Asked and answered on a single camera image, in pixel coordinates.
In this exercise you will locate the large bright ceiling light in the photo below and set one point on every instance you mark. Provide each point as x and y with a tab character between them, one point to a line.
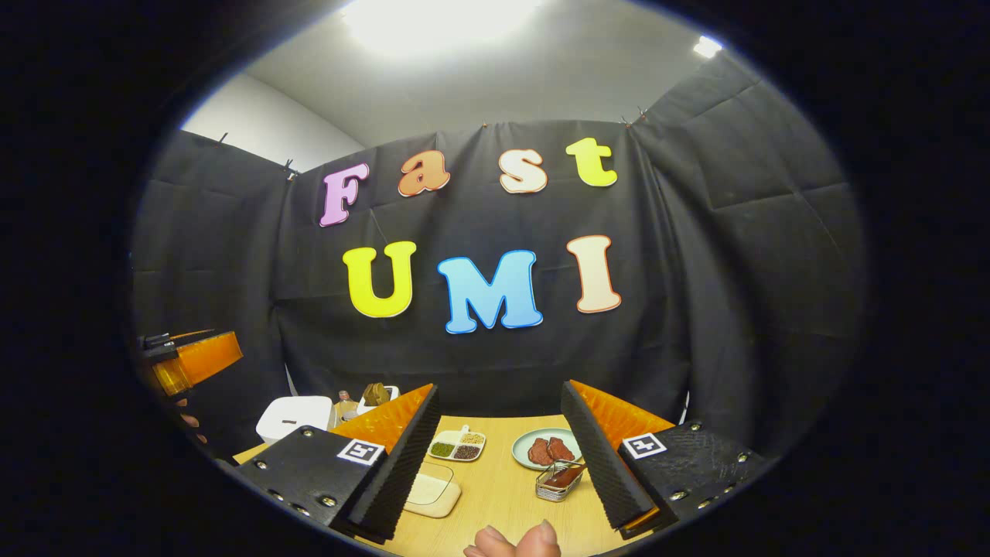
437	19

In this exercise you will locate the yellow soybeans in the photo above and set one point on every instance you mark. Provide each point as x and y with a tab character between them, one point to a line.
472	439

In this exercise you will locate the dark red beans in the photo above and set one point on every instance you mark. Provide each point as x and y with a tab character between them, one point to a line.
466	452

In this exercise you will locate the white metal stand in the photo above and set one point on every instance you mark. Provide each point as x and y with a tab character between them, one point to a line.
684	406

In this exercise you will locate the clear water bottle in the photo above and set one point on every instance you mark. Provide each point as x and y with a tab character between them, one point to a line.
345	406

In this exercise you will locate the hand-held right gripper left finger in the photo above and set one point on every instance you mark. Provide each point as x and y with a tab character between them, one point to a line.
398	472

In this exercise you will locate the green mung beans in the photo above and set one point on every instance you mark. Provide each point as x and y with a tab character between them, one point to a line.
442	449

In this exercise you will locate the pale green plate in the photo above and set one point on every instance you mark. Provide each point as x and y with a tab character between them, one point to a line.
522	456

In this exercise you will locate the white toaster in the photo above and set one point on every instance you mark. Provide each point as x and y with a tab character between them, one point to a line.
393	396

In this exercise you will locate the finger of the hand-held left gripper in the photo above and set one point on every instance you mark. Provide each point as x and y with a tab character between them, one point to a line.
201	357

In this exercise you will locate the red meat slice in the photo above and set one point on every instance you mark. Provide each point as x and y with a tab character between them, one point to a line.
561	449
540	452

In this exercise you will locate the black backdrop cloth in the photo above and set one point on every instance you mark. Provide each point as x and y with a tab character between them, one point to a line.
541	363

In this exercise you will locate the white rice cooker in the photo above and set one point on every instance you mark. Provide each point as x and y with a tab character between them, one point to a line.
294	414

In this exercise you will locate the brown wooden spoon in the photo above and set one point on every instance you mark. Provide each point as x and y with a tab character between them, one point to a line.
568	473

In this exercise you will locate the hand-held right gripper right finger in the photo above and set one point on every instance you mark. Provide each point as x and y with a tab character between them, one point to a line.
603	464

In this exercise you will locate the clear plastic rice container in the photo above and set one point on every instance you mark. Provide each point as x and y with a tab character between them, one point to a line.
435	495

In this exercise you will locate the brown bread slices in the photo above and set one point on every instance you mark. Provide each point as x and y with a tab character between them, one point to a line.
376	394

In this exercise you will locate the white divided dish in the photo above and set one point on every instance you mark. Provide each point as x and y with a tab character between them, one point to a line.
448	437

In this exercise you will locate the white rice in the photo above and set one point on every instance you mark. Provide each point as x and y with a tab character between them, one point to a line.
431	493

